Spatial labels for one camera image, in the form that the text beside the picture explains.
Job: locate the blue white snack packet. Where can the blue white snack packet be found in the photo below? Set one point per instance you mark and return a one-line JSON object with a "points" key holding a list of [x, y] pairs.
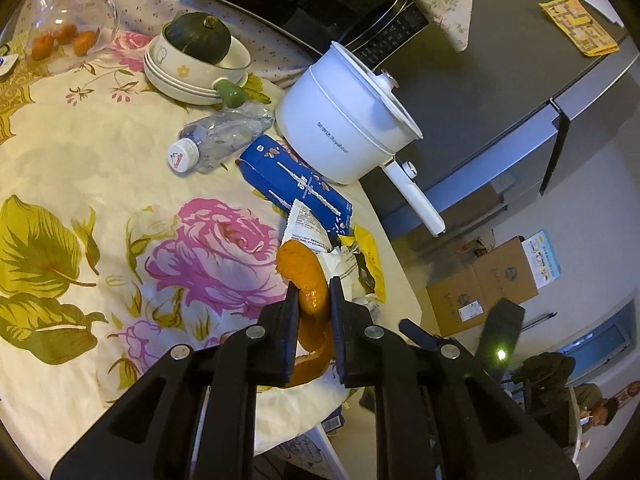
{"points": [[310, 225]]}

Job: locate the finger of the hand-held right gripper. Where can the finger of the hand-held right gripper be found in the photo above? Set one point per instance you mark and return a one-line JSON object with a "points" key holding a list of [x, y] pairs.
{"points": [[417, 332]]}

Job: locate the glass jar bamboo lid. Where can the glass jar bamboo lid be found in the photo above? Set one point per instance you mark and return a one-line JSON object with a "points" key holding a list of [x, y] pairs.
{"points": [[65, 10]]}

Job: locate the grey refrigerator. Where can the grey refrigerator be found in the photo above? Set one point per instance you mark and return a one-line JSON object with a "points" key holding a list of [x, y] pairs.
{"points": [[500, 60]]}

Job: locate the dark chair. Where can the dark chair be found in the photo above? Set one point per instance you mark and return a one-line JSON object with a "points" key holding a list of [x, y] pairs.
{"points": [[545, 385]]}

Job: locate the white electric pot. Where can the white electric pot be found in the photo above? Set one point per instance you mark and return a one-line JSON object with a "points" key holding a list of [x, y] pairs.
{"points": [[345, 120]]}

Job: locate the yellow snack wrapper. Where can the yellow snack wrapper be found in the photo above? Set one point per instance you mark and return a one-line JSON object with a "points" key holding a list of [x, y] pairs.
{"points": [[372, 260]]}

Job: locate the cardboard box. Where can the cardboard box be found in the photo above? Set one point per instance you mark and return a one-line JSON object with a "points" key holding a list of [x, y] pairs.
{"points": [[505, 270], [455, 300]]}

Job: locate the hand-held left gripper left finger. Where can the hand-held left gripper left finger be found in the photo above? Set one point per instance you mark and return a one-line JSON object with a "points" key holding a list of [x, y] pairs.
{"points": [[290, 330]]}

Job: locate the orange peel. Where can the orange peel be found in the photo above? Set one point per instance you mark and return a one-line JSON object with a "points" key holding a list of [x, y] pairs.
{"points": [[305, 270]]}

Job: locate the blue biscuit box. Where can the blue biscuit box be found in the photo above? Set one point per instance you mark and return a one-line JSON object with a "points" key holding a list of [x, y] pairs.
{"points": [[285, 175]]}

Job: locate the blue white leaflet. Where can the blue white leaflet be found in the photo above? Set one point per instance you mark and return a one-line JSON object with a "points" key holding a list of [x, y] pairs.
{"points": [[542, 255]]}

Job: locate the clear plastic water bottle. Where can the clear plastic water bottle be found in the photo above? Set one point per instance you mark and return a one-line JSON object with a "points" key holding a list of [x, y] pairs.
{"points": [[220, 132]]}

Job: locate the mandarin orange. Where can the mandarin orange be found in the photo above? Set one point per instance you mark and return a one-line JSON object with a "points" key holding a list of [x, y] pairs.
{"points": [[41, 46], [84, 42], [65, 34]]}

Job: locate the black microwave oven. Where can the black microwave oven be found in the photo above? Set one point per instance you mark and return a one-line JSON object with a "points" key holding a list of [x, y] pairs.
{"points": [[300, 0]]}

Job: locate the white kitchen timer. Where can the white kitchen timer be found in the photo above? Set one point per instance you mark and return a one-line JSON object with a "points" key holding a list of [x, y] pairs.
{"points": [[6, 62]]}

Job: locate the crumpled white wrapper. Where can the crumpled white wrapper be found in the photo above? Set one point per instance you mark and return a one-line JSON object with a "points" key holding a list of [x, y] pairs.
{"points": [[350, 270]]}

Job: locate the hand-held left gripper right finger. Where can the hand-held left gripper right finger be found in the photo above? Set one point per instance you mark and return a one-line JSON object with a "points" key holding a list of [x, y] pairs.
{"points": [[337, 330]]}

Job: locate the green pumpkin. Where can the green pumpkin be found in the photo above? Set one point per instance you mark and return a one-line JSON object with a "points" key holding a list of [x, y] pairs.
{"points": [[197, 37]]}

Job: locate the cream plate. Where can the cream plate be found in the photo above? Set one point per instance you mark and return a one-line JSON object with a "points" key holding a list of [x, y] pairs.
{"points": [[172, 84], [190, 99]]}

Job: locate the yellow printed sheet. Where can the yellow printed sheet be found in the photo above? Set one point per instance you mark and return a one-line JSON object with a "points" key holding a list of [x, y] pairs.
{"points": [[580, 25]]}

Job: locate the cream ceramic bowl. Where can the cream ceramic bowl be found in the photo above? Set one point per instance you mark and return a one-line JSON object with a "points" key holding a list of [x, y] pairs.
{"points": [[165, 57]]}

